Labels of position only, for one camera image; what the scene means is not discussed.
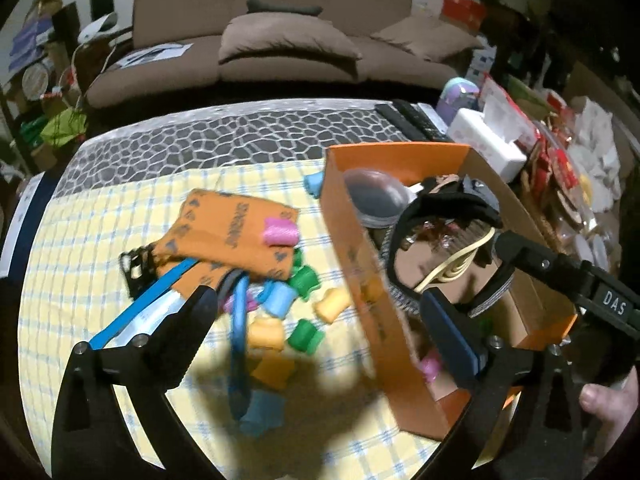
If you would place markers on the green bag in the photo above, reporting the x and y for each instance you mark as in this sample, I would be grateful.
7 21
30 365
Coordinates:
62 125

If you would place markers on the yellow checked cloth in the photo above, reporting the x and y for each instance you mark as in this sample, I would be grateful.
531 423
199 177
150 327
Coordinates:
90 220

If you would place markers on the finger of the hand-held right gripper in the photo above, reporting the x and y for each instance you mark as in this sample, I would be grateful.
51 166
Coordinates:
545 265

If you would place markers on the black picture frame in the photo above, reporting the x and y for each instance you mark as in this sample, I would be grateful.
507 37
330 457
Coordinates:
102 2

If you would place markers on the white remote control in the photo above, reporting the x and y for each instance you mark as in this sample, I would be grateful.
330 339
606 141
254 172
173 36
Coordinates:
431 112

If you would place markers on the round dial scale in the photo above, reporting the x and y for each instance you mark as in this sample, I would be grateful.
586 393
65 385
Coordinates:
35 77

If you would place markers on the green foam hair roller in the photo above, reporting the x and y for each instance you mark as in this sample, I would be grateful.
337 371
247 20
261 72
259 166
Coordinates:
298 260

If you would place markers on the clear plastic containers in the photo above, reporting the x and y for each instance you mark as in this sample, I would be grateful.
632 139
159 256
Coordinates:
595 250

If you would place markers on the white tissue box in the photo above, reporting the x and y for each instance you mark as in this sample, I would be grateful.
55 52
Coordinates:
480 142

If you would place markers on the white headset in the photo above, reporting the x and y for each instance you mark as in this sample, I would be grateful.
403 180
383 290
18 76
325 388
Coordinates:
97 27

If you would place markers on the black remote control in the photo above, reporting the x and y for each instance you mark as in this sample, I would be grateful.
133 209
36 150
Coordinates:
395 115
420 120

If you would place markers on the pile of foam hair rollers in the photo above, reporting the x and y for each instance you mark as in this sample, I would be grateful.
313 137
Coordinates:
267 335

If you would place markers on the grey knit headband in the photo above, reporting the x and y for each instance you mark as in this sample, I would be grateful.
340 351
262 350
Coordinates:
400 300

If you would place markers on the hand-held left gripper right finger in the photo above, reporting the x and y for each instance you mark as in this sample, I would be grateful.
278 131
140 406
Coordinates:
452 345

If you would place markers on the orange printed cloth pouch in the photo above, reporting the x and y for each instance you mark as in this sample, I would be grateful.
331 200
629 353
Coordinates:
225 235

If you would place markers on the white plastic bags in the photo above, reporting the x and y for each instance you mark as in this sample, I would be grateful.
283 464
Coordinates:
595 150

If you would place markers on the black headband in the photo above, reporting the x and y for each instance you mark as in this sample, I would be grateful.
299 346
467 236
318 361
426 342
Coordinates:
450 205

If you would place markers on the grey pebble pattern tablecloth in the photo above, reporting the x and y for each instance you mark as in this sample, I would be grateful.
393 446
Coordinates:
200 135

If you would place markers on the red cardboard box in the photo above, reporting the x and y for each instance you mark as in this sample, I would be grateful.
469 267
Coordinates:
462 7

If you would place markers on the stack of blue boxes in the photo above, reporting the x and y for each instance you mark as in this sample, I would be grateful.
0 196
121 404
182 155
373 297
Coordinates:
27 40

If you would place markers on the printed papers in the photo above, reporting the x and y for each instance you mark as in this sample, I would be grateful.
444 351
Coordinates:
150 54

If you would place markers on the red and white package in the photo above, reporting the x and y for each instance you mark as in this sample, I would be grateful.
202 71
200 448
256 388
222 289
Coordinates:
505 100

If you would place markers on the pink foam hair roller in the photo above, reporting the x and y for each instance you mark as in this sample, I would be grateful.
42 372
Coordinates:
431 366
280 232
235 303

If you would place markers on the purple and teal cup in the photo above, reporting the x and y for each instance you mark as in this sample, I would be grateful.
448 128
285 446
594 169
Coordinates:
457 95

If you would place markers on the large brown pillow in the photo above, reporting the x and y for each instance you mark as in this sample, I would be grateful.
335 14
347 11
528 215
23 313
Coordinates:
285 35

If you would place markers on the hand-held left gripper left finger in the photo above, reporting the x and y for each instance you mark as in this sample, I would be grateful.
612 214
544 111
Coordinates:
197 310

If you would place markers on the small brown pillow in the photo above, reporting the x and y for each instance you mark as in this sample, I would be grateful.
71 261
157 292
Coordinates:
430 35

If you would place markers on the red packets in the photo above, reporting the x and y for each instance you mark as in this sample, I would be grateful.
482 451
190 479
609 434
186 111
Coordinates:
560 165

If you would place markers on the orange cardboard box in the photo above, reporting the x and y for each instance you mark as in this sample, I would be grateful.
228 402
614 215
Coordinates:
380 320

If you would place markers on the person's right hand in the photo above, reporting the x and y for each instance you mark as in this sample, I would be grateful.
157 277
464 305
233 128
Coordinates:
607 405

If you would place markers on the black plastic hair clip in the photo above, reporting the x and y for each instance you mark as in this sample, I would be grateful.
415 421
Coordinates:
132 265

